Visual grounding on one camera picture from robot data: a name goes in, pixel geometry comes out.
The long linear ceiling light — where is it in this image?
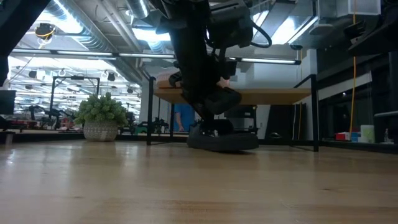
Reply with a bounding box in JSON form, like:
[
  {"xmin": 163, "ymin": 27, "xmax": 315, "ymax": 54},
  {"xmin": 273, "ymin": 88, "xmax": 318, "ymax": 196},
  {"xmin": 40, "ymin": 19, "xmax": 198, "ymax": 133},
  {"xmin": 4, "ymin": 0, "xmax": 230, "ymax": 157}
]
[{"xmin": 9, "ymin": 48, "xmax": 302, "ymax": 65}]

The dark computer monitor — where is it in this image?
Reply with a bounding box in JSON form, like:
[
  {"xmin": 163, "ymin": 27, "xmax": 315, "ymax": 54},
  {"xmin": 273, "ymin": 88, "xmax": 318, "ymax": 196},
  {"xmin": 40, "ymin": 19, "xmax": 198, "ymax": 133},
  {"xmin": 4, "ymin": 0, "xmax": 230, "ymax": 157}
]
[{"xmin": 0, "ymin": 90, "xmax": 17, "ymax": 115}]

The black foam slide sandal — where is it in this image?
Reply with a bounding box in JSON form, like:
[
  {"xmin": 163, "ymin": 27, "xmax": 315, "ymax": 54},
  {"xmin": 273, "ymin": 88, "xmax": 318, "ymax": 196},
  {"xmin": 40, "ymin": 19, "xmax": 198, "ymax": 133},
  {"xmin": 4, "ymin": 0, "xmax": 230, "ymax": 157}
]
[{"xmin": 185, "ymin": 119, "xmax": 260, "ymax": 153}]

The wooden shelf with black legs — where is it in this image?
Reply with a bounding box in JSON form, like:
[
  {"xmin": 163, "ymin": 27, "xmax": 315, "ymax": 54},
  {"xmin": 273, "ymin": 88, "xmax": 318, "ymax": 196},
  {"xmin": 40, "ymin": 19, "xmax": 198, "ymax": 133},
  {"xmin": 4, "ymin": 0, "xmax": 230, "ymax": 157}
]
[{"xmin": 146, "ymin": 73, "xmax": 320, "ymax": 152}]

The spiky green plant in pot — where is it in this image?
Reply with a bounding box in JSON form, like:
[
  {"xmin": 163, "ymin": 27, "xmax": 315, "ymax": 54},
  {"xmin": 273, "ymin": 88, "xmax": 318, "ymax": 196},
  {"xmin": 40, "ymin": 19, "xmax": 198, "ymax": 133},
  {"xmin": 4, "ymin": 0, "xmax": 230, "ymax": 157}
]
[{"xmin": 73, "ymin": 91, "xmax": 129, "ymax": 142}]

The black equipment cart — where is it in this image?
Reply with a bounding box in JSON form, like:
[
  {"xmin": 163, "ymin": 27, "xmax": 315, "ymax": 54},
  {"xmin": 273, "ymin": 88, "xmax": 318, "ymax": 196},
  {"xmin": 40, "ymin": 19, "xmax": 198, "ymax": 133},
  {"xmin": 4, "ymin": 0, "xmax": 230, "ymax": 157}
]
[{"xmin": 224, "ymin": 105, "xmax": 259, "ymax": 138}]

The green and white container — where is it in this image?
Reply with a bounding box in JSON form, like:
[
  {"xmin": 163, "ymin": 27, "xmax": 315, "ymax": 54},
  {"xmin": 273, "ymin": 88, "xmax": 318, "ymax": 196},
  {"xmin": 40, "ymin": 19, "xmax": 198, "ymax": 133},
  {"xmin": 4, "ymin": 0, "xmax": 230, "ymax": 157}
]
[{"xmin": 360, "ymin": 124, "xmax": 376, "ymax": 143}]

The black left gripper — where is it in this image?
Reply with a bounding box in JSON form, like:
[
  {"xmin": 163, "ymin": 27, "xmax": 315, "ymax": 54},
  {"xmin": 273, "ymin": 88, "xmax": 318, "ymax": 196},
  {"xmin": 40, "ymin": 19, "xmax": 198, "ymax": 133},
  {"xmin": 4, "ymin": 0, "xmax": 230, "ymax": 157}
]
[{"xmin": 169, "ymin": 58, "xmax": 243, "ymax": 138}]

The yellow cable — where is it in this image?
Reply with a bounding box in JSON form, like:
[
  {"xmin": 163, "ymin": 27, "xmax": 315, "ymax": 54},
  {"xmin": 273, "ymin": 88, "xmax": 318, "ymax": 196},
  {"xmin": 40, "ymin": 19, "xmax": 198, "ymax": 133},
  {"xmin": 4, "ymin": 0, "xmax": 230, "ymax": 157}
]
[{"xmin": 348, "ymin": 0, "xmax": 358, "ymax": 135}]

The person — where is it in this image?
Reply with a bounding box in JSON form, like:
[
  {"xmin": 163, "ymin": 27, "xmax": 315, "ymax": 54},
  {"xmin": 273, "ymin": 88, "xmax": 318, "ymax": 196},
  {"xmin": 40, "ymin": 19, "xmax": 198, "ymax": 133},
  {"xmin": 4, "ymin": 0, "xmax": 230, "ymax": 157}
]
[{"xmin": 173, "ymin": 103, "xmax": 196, "ymax": 133}]

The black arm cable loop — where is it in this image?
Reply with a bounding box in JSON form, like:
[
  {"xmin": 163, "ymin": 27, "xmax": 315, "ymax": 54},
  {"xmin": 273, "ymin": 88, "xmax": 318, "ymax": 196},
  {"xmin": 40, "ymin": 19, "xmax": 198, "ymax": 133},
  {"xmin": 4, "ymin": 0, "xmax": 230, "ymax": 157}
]
[{"xmin": 250, "ymin": 21, "xmax": 273, "ymax": 49}]

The black orange ceiling cord reel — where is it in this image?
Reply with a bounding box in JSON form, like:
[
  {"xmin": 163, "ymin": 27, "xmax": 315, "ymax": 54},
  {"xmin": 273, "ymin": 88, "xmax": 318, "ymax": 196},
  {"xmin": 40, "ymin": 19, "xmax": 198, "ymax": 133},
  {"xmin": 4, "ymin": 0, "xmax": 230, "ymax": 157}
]
[{"xmin": 34, "ymin": 22, "xmax": 57, "ymax": 41}]

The black metal table frame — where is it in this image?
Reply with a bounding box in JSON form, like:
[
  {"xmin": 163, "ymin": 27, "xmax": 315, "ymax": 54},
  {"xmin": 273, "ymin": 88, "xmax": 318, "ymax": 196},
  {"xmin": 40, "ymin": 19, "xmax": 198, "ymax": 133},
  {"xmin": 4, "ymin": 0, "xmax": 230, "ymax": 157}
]
[{"xmin": 0, "ymin": 51, "xmax": 398, "ymax": 154}]

